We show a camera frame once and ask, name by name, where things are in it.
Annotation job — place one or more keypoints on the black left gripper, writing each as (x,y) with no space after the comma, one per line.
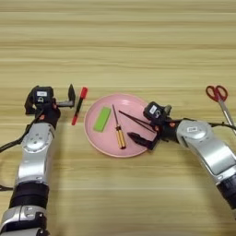
(49,115)

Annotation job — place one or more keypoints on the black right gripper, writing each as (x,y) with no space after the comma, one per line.
(167,130)

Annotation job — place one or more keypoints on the black tweezers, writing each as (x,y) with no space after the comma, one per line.
(129,117)

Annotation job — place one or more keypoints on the red and black marker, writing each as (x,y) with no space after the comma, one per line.
(79,104)

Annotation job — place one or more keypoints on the green rectangular block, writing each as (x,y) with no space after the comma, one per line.
(102,119)

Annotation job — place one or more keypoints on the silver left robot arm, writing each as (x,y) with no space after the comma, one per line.
(35,153)

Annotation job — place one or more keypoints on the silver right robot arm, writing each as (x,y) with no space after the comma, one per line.
(209,150)

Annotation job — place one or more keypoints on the left gripper labelled black box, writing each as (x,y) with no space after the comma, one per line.
(41,95)

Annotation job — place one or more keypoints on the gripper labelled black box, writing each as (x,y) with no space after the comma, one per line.
(41,95)
(153,111)

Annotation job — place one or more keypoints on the right gripper labelled black box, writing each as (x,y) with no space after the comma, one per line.
(153,111)

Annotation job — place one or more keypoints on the pink round plate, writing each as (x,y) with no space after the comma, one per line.
(104,141)

